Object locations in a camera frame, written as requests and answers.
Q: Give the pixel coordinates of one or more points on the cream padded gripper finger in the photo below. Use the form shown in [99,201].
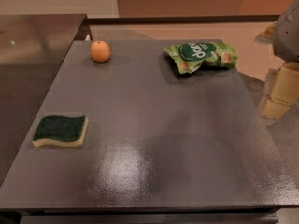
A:
[281,90]

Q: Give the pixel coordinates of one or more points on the green and yellow sponge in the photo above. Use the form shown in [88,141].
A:
[61,131]

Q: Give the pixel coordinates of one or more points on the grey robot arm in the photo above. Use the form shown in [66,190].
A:
[286,34]

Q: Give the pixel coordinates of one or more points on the green snack bag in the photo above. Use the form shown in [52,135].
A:
[190,57]

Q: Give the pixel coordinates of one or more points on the orange fruit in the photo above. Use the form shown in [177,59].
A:
[100,51]

